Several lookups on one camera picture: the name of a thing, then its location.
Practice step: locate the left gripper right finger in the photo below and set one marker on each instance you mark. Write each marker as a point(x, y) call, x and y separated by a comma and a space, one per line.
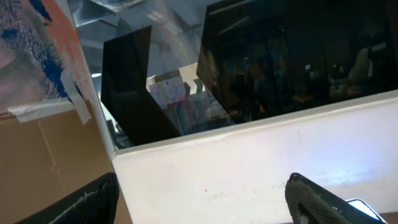
point(308, 202)

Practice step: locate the brown cardboard panel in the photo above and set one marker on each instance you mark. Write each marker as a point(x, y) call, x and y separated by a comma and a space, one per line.
point(44, 160)

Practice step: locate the white barcode scanner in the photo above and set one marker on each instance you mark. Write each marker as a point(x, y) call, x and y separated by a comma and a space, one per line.
point(365, 208)

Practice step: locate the colourful taped poster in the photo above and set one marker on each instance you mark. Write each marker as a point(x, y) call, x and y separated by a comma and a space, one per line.
point(43, 69)

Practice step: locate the dark glass window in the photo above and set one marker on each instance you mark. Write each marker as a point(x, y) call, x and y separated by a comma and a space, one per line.
point(163, 69)

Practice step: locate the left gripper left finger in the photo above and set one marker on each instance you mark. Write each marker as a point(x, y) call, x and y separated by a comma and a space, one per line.
point(94, 203)

